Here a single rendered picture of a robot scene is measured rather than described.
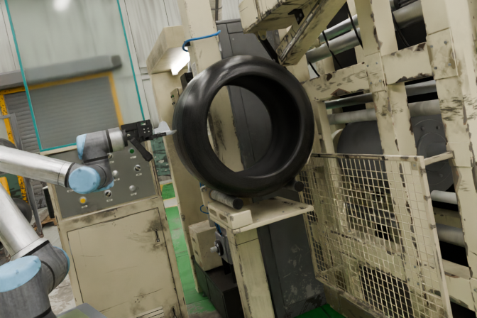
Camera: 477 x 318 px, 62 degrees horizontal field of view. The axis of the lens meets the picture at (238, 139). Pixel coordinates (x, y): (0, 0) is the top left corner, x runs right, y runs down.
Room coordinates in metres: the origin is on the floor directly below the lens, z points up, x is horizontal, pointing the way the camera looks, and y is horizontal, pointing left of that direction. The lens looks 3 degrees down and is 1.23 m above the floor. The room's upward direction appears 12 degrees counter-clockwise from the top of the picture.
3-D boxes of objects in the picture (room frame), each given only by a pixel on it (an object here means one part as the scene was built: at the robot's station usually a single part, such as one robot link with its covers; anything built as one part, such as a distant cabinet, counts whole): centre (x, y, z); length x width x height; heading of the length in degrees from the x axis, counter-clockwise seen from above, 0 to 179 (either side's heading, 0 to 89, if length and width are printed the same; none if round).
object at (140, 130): (1.56, 0.38, 1.26); 0.12 x 0.08 x 0.09; 109
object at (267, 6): (1.75, -0.34, 1.71); 0.61 x 0.25 x 0.15; 19
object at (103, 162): (1.49, 0.55, 1.13); 0.12 x 0.09 x 0.12; 3
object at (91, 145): (1.51, 0.54, 1.25); 0.12 x 0.09 x 0.10; 109
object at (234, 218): (1.73, 0.11, 0.84); 0.36 x 0.09 x 0.06; 19
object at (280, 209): (1.77, -0.02, 0.80); 0.37 x 0.36 x 0.02; 109
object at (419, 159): (1.66, -0.41, 0.65); 0.90 x 0.02 x 0.70; 19
